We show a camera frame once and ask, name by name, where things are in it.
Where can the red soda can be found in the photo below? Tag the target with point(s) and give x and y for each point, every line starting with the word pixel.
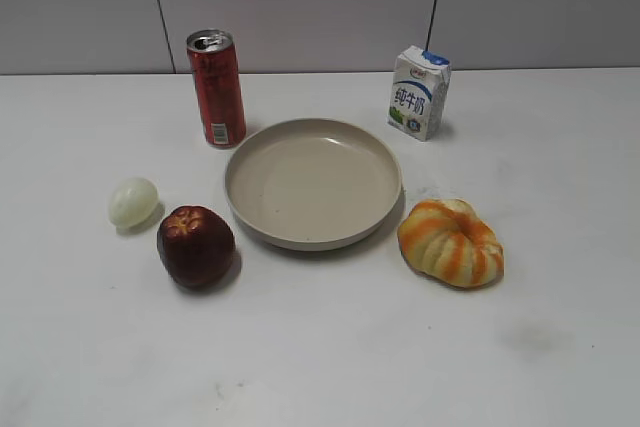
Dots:
pixel 214 67

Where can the orange striped pumpkin bread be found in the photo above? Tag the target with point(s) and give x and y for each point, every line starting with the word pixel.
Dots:
pixel 446 240

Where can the dark red apple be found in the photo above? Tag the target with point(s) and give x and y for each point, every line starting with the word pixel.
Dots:
pixel 196 246

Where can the white egg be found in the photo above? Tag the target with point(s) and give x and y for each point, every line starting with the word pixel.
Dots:
pixel 132 202

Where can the beige round plate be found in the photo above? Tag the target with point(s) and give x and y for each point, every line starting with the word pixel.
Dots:
pixel 312 184

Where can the white milk carton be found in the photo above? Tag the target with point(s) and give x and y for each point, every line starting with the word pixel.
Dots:
pixel 418 93

